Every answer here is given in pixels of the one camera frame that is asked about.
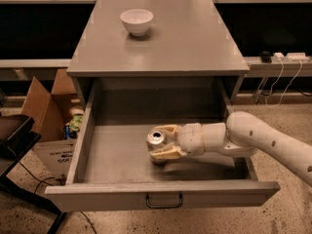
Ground white hanging cable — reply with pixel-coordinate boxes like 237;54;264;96
264;59;304;108

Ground white ceramic bowl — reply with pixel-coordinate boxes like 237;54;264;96
120;9;154;36

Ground open grey top drawer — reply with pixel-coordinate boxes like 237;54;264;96
44;77;281;213

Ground long grey bench shelf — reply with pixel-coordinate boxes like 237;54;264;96
0;57;312;81

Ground black floor cable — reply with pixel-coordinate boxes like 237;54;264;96
19;161;98;234

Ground silver 7up soda can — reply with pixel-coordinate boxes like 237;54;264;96
146;131;167;151

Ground black chair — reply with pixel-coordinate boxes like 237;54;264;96
0;114;66;234

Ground white power strip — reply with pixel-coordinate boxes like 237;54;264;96
273;53;309;62

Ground black metal drawer handle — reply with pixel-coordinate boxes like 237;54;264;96
145;194;183;210

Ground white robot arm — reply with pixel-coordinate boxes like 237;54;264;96
146;111;312;185

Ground brown cardboard box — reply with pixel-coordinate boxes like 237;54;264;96
21;68;80;178

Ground green toy in box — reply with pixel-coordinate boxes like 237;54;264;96
63;106;84;139

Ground black small device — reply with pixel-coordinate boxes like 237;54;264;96
259;52;272;63

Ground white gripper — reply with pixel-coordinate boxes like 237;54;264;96
149;123;205;164

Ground grey cabinet with counter top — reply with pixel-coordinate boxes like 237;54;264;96
67;0;249;118

